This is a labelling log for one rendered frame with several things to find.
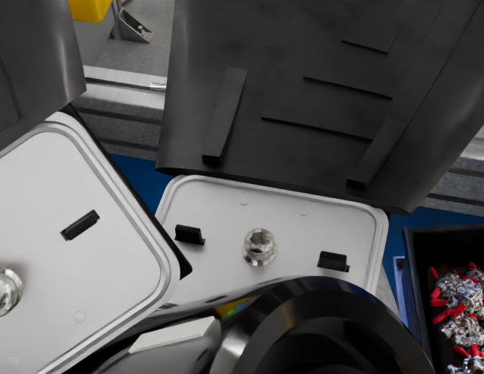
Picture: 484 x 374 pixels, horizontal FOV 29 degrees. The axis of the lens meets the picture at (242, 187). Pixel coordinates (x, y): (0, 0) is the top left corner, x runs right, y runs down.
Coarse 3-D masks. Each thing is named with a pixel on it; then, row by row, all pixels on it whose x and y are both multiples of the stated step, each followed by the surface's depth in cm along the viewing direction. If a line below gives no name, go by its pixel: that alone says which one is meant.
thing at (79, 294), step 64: (64, 128) 26; (0, 192) 26; (64, 192) 26; (128, 192) 27; (0, 256) 27; (64, 256) 27; (128, 256) 27; (0, 320) 27; (64, 320) 27; (128, 320) 27
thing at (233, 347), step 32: (256, 288) 26; (288, 288) 26; (320, 288) 26; (352, 288) 28; (160, 320) 27; (192, 320) 26; (224, 320) 24; (256, 320) 24; (288, 320) 25; (320, 320) 27; (352, 320) 27; (384, 320) 28; (96, 352) 28; (128, 352) 26; (160, 352) 25; (192, 352) 24; (224, 352) 23; (256, 352) 24; (288, 352) 26; (320, 352) 27; (352, 352) 28; (384, 352) 29; (416, 352) 29
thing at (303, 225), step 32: (192, 192) 37; (224, 192) 37; (256, 192) 37; (288, 192) 37; (192, 224) 36; (224, 224) 36; (256, 224) 36; (288, 224) 36; (320, 224) 36; (352, 224) 36; (384, 224) 36; (192, 256) 35; (224, 256) 35; (288, 256) 35; (352, 256) 35; (192, 288) 34; (224, 288) 34
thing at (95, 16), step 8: (72, 0) 72; (80, 0) 72; (88, 0) 72; (96, 0) 72; (104, 0) 73; (72, 8) 73; (80, 8) 72; (88, 8) 72; (96, 8) 72; (104, 8) 73; (72, 16) 73; (80, 16) 73; (88, 16) 73; (96, 16) 73
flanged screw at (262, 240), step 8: (248, 232) 35; (256, 232) 35; (264, 232) 35; (248, 240) 34; (256, 240) 35; (264, 240) 35; (272, 240) 35; (248, 248) 34; (256, 248) 34; (264, 248) 34; (272, 248) 35; (248, 256) 35; (256, 256) 34; (264, 256) 35; (272, 256) 35; (256, 264) 35; (264, 264) 35
